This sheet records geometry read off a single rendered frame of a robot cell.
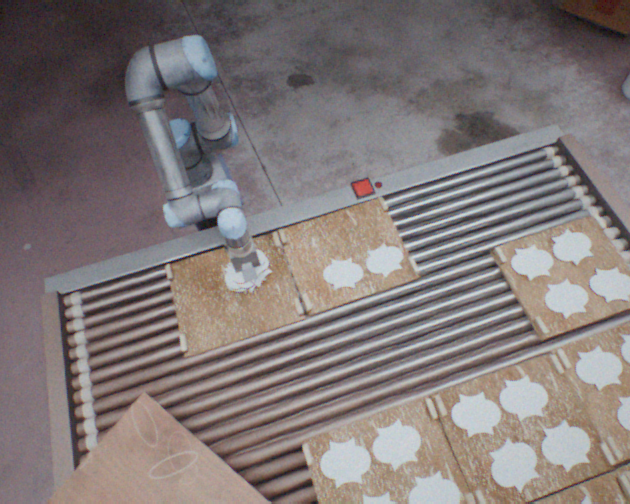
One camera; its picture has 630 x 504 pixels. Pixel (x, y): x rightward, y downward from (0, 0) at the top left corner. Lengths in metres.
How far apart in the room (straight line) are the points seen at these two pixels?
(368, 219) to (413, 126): 1.63
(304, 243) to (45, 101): 2.70
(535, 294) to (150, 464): 1.30
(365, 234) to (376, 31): 2.46
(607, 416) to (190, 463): 1.22
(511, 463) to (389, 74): 2.74
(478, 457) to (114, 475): 1.02
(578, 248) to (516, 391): 0.57
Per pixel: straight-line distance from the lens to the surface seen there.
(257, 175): 3.08
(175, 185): 1.41
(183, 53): 1.37
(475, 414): 1.58
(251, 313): 1.63
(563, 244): 1.88
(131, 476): 1.51
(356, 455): 1.51
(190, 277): 1.73
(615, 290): 1.88
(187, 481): 1.46
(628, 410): 1.76
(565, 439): 1.66
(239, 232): 1.35
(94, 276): 1.89
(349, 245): 1.71
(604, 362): 1.77
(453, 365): 1.62
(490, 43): 4.01
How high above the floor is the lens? 2.45
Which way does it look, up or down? 63 degrees down
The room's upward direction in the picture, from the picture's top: 4 degrees counter-clockwise
